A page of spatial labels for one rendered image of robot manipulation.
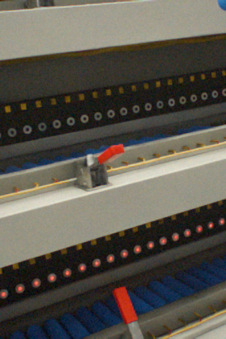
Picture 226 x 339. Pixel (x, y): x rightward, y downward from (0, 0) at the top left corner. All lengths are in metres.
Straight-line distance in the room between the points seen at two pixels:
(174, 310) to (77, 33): 0.32
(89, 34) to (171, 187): 0.18
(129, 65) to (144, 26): 0.21
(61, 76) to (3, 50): 0.23
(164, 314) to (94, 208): 0.16
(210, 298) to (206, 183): 0.14
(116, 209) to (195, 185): 0.10
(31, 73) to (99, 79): 0.10
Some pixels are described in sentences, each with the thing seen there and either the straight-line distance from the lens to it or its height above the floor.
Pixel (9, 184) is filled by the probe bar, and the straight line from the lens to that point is 0.47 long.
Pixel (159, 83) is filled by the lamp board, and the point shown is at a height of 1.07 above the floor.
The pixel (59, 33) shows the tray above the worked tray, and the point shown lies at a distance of 0.50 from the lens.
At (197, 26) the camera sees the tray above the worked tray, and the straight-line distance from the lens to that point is 0.58.
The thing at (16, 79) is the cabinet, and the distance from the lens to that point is 0.68.
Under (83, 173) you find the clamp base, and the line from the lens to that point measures 0.46.
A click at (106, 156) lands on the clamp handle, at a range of 0.41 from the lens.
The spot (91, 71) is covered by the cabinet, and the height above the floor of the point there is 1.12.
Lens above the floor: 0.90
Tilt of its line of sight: 6 degrees up
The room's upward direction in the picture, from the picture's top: 17 degrees counter-clockwise
